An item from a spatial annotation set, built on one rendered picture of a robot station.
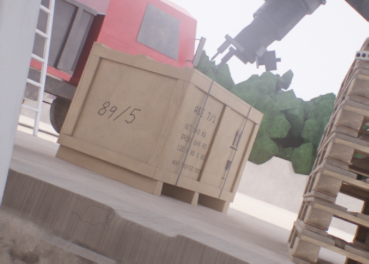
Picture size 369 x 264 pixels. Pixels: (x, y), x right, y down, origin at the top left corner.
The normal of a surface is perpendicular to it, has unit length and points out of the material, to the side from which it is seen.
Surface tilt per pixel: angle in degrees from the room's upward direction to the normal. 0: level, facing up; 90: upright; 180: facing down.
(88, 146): 90
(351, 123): 107
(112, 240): 90
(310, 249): 90
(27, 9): 80
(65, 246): 31
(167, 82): 90
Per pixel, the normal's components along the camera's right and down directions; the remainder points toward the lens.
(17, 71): 0.93, 0.13
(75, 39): 0.57, 0.14
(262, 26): -0.31, -0.11
